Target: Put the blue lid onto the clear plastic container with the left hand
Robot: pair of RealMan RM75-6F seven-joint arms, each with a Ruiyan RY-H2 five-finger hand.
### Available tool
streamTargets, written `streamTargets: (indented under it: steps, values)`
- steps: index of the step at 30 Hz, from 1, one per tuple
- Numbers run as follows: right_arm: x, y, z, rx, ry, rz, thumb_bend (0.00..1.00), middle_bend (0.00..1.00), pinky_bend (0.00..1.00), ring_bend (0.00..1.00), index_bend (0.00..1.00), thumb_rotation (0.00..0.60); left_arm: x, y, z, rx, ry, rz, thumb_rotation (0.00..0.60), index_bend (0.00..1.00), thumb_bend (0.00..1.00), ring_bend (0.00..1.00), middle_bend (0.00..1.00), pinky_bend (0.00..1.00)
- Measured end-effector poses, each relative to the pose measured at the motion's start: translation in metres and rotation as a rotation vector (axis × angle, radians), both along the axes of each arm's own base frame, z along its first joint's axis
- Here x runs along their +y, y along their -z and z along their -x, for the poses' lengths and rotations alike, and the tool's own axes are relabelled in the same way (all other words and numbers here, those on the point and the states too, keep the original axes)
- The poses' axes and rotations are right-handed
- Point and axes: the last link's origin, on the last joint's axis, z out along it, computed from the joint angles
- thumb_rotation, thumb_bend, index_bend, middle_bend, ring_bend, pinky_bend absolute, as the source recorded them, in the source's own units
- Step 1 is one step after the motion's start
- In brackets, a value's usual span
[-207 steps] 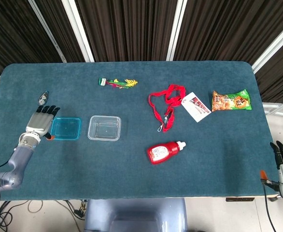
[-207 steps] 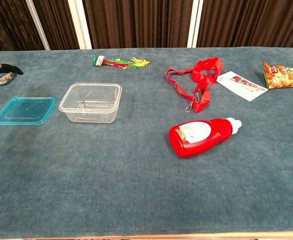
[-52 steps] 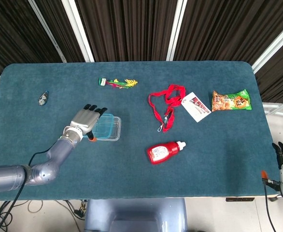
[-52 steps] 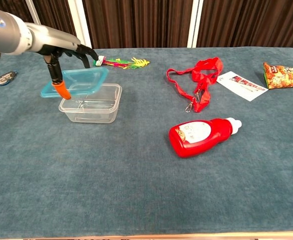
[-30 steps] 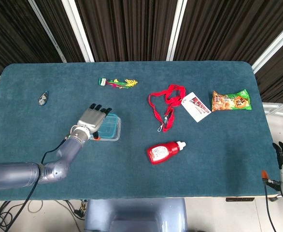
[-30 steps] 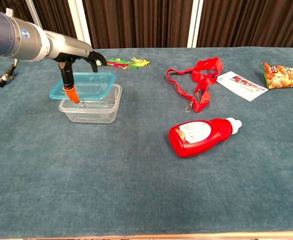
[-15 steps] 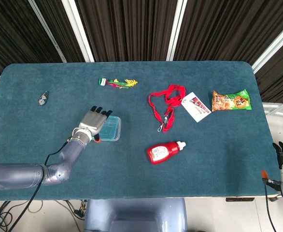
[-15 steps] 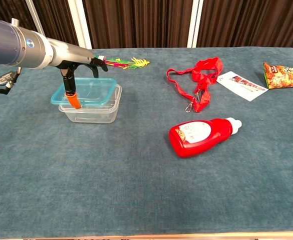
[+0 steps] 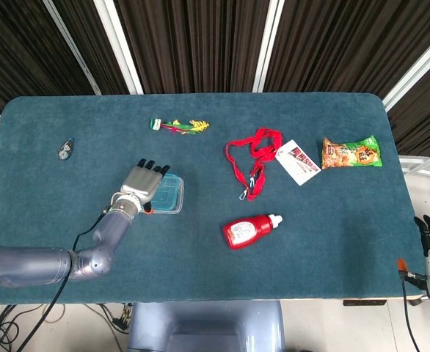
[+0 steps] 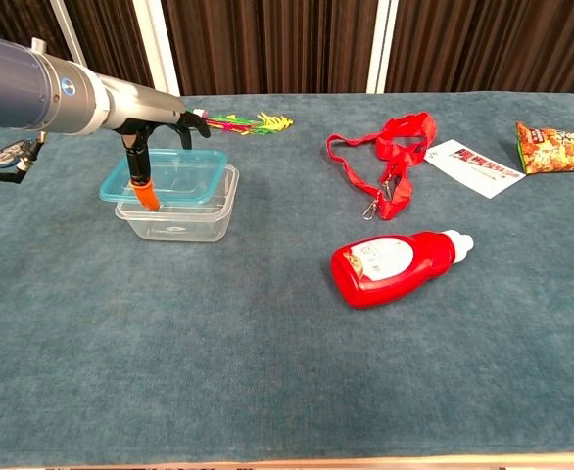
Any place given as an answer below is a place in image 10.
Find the teal plastic lid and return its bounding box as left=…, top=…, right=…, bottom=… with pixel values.
left=98, top=148, right=229, bottom=205

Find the white frame post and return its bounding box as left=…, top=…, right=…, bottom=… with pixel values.
left=365, top=0, right=400, bottom=95
left=49, top=0, right=100, bottom=68
left=132, top=0, right=182, bottom=98

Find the clear plastic container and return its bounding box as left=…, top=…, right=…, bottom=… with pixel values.
left=114, top=164, right=241, bottom=243

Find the teal table cloth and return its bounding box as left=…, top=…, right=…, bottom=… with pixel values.
left=0, top=92, right=574, bottom=466

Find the colourful feather shuttlecock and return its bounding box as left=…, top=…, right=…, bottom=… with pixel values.
left=188, top=107, right=295, bottom=137

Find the green orange snack bag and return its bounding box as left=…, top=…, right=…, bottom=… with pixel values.
left=515, top=120, right=574, bottom=176

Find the red ketchup bottle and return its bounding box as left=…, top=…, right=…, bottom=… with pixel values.
left=330, top=229, right=475, bottom=310

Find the red lanyard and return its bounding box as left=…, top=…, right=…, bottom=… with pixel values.
left=325, top=111, right=439, bottom=222

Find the dark brown curtain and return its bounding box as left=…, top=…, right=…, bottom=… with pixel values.
left=0, top=0, right=574, bottom=102

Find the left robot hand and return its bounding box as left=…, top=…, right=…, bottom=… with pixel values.
left=101, top=72, right=213, bottom=212

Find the white card red print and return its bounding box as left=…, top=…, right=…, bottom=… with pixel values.
left=423, top=138, right=527, bottom=200

